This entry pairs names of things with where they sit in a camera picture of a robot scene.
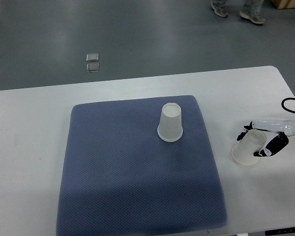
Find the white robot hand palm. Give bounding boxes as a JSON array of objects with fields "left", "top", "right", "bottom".
[{"left": 252, "top": 120, "right": 295, "bottom": 136}]

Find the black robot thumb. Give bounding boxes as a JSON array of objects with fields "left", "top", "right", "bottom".
[{"left": 253, "top": 132, "right": 289, "bottom": 157}]

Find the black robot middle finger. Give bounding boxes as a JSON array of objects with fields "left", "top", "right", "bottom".
[{"left": 243, "top": 122, "right": 254, "bottom": 131}]

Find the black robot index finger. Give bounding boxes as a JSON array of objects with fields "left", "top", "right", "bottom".
[{"left": 236, "top": 131, "right": 248, "bottom": 141}]

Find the white paper cup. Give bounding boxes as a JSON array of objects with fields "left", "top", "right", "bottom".
[
  {"left": 231, "top": 129, "right": 267, "bottom": 166},
  {"left": 157, "top": 103, "right": 183, "bottom": 142}
]

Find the white paper cup on mat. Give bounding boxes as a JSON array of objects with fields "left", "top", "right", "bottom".
[{"left": 157, "top": 103, "right": 183, "bottom": 142}]

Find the black table control panel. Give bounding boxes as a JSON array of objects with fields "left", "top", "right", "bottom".
[{"left": 265, "top": 227, "right": 295, "bottom": 236}]

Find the person's right grey shoe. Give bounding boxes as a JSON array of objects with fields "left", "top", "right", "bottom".
[{"left": 239, "top": 11, "right": 266, "bottom": 25}]

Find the person's grey shoe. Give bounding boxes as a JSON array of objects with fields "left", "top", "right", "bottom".
[
  {"left": 210, "top": 0, "right": 228, "bottom": 18},
  {"left": 239, "top": 11, "right": 266, "bottom": 25}
]

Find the person's left grey shoe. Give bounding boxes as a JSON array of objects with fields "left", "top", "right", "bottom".
[{"left": 210, "top": 0, "right": 228, "bottom": 18}]

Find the wooden box corner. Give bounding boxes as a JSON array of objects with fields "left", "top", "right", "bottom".
[{"left": 271, "top": 0, "right": 295, "bottom": 9}]

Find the blue textured cushion mat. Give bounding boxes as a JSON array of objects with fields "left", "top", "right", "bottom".
[{"left": 56, "top": 95, "right": 227, "bottom": 236}]

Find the lower metal floor plate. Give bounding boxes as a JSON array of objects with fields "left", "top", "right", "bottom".
[{"left": 86, "top": 63, "right": 99, "bottom": 73}]

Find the metal floor plate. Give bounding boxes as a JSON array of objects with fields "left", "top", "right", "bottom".
[
  {"left": 86, "top": 63, "right": 99, "bottom": 73},
  {"left": 86, "top": 53, "right": 99, "bottom": 62}
]

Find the upper metal floor plate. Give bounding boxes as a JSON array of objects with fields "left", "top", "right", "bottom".
[{"left": 86, "top": 53, "right": 99, "bottom": 62}]

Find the black cable loop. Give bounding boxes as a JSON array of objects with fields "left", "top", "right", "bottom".
[{"left": 281, "top": 97, "right": 295, "bottom": 115}]

